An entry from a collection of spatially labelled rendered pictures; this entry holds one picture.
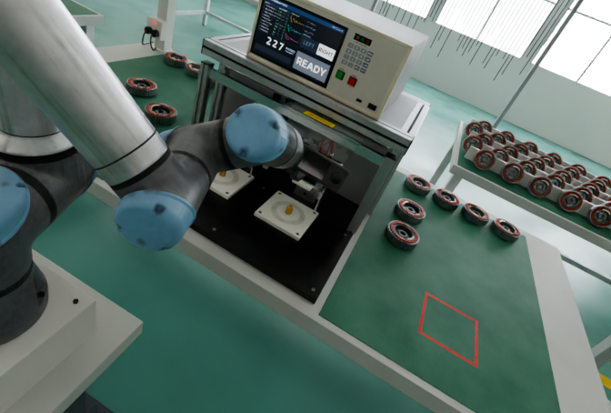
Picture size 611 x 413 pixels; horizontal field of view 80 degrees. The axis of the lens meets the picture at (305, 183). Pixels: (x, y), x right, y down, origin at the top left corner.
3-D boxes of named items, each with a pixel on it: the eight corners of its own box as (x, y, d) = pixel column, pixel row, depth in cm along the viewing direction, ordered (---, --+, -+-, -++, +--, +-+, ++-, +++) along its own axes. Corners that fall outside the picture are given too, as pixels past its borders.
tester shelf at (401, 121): (405, 156, 97) (413, 141, 95) (200, 53, 110) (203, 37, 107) (425, 115, 134) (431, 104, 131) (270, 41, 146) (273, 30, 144)
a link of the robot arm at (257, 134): (213, 106, 47) (275, 93, 45) (243, 124, 58) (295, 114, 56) (221, 166, 46) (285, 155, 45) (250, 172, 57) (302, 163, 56)
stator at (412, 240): (377, 231, 121) (382, 223, 119) (397, 224, 128) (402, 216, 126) (401, 255, 115) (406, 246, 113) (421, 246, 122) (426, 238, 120)
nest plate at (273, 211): (297, 241, 102) (299, 237, 101) (253, 215, 104) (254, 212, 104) (317, 216, 114) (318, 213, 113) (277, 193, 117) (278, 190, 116)
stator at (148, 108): (182, 122, 137) (184, 113, 135) (158, 128, 128) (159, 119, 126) (162, 108, 140) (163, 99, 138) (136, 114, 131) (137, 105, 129)
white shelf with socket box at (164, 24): (163, 82, 159) (175, -33, 135) (99, 47, 166) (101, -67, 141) (212, 70, 188) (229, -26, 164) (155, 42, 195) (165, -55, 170)
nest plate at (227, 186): (227, 199, 106) (227, 196, 105) (186, 176, 109) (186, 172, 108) (254, 179, 118) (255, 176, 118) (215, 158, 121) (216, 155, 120)
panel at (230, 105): (369, 210, 126) (410, 137, 110) (215, 126, 138) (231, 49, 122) (370, 209, 127) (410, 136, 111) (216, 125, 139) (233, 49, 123)
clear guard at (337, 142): (325, 194, 82) (335, 173, 79) (237, 146, 86) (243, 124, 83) (364, 147, 109) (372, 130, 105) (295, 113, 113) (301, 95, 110)
